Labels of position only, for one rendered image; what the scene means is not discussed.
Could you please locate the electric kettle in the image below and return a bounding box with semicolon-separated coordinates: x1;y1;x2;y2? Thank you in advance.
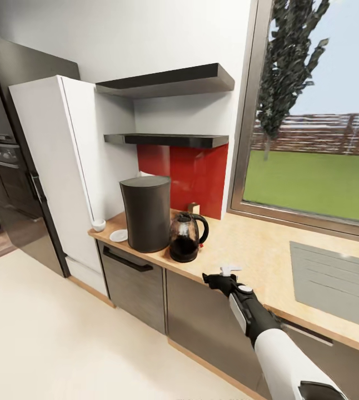
169;211;209;263

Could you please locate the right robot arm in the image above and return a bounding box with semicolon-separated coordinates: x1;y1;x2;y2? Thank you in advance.
201;263;348;400

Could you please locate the saucer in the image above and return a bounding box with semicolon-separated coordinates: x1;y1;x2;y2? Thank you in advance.
110;229;128;242

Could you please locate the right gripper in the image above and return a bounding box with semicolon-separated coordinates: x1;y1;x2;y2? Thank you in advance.
201;273;236;292

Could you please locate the coffee cup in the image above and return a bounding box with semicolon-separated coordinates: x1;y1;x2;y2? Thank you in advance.
91;219;106;232

